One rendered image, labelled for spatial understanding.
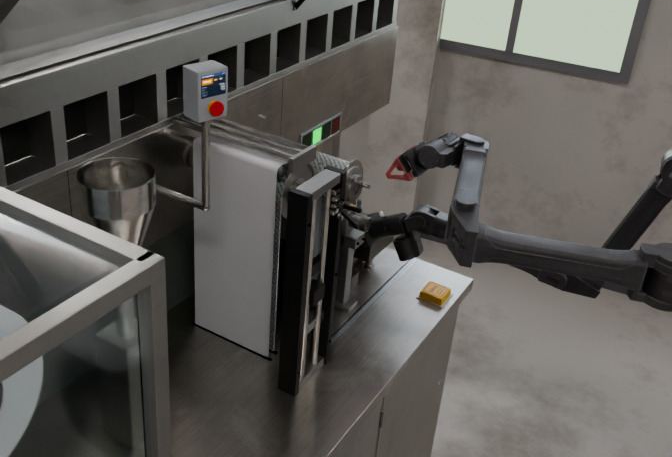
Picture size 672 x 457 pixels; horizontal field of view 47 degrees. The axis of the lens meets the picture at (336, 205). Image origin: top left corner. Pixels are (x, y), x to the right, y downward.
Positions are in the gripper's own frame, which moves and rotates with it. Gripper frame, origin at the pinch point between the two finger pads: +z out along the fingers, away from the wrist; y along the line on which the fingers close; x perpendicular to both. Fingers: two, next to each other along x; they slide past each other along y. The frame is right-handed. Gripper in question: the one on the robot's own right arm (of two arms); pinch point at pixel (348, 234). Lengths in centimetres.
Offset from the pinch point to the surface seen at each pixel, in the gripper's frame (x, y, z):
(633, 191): -70, 199, -19
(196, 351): -7, -50, 21
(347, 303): -16.8, -10.0, 1.6
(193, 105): 51, -65, -28
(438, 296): -25.9, 7.2, -16.4
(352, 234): 2.9, -10.2, -9.3
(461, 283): -28.9, 21.2, -16.6
